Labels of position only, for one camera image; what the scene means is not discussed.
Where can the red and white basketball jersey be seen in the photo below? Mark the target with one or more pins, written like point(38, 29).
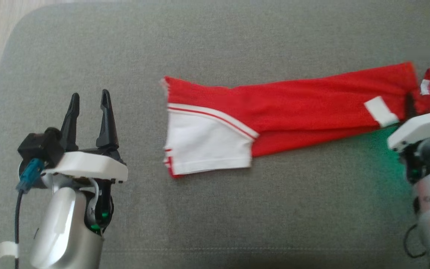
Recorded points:
point(293, 101)

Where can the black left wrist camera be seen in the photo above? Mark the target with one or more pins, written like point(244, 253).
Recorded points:
point(41, 145)

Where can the large grey sofa seat cushion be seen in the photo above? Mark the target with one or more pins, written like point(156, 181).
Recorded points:
point(237, 216)

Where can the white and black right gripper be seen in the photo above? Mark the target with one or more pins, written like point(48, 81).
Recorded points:
point(420, 127)

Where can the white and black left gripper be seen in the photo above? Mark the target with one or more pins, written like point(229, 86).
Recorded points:
point(92, 166)

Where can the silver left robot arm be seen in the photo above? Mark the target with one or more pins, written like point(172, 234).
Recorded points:
point(62, 231)

